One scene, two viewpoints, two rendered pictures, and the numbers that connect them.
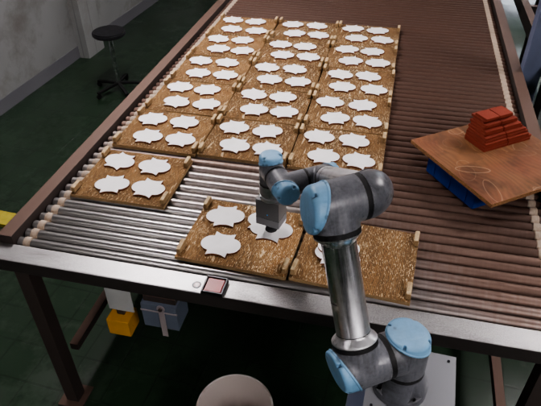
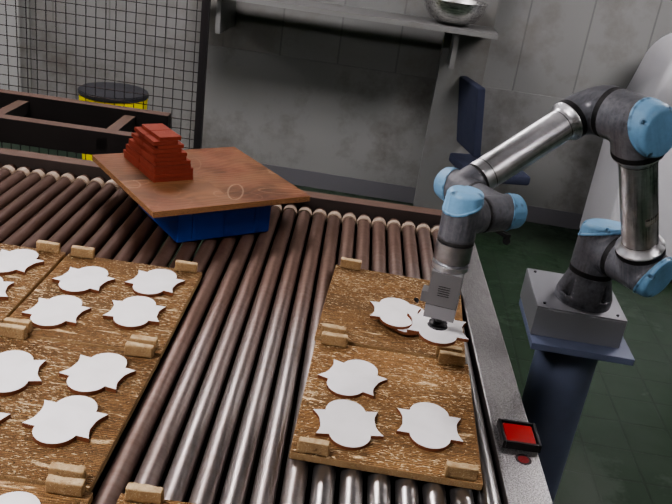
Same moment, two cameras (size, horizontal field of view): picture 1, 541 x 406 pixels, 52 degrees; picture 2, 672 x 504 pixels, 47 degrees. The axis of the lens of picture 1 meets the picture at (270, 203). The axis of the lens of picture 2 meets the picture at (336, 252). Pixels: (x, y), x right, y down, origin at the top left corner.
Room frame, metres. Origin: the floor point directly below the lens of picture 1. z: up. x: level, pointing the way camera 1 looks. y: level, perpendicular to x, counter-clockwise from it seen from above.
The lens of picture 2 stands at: (2.00, 1.34, 1.82)
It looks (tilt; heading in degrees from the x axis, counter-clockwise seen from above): 23 degrees down; 256
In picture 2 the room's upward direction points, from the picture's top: 8 degrees clockwise
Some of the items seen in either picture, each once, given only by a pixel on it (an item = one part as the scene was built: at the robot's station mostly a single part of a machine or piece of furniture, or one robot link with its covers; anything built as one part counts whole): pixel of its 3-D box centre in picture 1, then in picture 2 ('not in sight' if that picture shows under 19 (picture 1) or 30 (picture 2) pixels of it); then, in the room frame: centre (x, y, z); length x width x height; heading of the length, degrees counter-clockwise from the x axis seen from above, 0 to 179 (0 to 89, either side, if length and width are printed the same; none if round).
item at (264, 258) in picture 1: (244, 236); (388, 406); (1.54, 0.10, 0.93); 0.41 x 0.35 x 0.02; 74
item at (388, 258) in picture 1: (356, 256); (393, 310); (1.43, -0.31, 0.93); 0.41 x 0.35 x 0.02; 73
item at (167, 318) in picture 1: (164, 308); not in sight; (1.34, 0.39, 0.77); 0.14 x 0.11 x 0.18; 77
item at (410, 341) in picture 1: (404, 348); (601, 245); (0.88, -0.34, 1.12); 0.13 x 0.12 x 0.14; 110
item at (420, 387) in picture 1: (401, 374); (587, 283); (0.88, -0.35, 1.01); 0.15 x 0.15 x 0.10
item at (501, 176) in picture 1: (496, 156); (199, 177); (1.91, -0.94, 1.03); 0.50 x 0.50 x 0.02; 24
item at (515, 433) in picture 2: (214, 286); (518, 435); (1.30, 0.19, 0.92); 0.06 x 0.06 x 0.01; 77
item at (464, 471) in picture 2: (180, 246); (461, 470); (1.47, 0.32, 0.95); 0.06 x 0.02 x 0.03; 164
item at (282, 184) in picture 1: (287, 185); (492, 209); (1.34, -0.05, 1.31); 0.11 x 0.11 x 0.08; 20
